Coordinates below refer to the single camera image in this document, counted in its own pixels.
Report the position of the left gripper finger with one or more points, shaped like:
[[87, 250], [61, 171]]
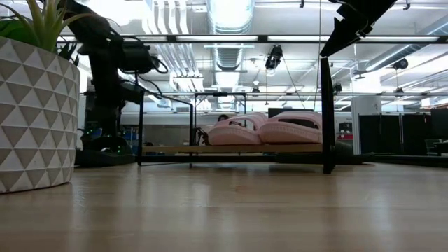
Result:
[[112, 120], [101, 120]]

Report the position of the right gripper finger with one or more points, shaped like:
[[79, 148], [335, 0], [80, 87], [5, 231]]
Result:
[[351, 26], [337, 43]]

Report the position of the pink rubber slide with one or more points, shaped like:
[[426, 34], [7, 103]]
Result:
[[234, 134], [290, 131]]

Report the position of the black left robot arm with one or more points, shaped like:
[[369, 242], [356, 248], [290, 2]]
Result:
[[98, 35]]

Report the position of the white triangle-patterned plant pot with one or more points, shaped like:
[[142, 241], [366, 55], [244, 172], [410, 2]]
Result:
[[35, 115]]

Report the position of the black overhead beam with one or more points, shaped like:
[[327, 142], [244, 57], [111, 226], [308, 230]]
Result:
[[262, 38]]

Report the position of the white pillar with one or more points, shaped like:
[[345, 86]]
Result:
[[365, 122]]

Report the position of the black monitor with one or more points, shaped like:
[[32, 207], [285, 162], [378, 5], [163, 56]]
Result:
[[276, 111]]

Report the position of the green succulent plant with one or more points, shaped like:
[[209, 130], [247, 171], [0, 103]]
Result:
[[43, 24]]

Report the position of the person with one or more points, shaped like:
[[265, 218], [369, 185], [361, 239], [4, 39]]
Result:
[[223, 118]]

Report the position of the black cabinets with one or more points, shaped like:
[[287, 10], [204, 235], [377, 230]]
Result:
[[402, 134]]

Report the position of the black ceiling camera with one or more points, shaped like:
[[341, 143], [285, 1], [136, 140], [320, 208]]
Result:
[[400, 64], [274, 57]]

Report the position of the wooden shelf with black frame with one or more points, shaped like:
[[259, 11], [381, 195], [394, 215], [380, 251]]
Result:
[[327, 105]]

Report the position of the black aluminium table frame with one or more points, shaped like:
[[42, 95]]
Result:
[[402, 160]]

